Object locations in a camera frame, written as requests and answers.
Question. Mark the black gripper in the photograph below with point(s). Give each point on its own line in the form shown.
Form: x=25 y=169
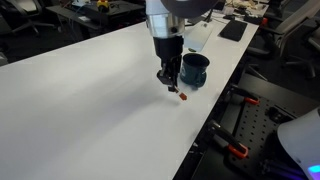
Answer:
x=168 y=48

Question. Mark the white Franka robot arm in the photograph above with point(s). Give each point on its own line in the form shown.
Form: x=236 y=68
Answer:
x=165 y=25

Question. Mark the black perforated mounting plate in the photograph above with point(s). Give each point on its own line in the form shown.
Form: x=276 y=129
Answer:
x=256 y=130

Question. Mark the white marker with orange cap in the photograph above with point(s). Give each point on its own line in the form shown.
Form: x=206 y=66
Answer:
x=182 y=96

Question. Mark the dark background desk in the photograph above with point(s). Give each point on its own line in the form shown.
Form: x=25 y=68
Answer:
x=100 y=18

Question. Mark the dark teal mug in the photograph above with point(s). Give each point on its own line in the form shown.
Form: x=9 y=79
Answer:
x=195 y=71

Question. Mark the grey office chair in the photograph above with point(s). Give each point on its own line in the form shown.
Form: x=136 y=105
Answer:
x=290 y=30

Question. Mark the dark office chair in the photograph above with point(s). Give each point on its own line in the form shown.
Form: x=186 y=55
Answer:
x=23 y=15

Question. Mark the white wrist camera mount plate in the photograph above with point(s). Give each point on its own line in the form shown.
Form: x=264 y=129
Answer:
x=199 y=35

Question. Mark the black flat pad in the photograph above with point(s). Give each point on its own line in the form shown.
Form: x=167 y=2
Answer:
x=234 y=30

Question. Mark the yellow small object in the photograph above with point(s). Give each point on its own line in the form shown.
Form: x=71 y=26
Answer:
x=102 y=4

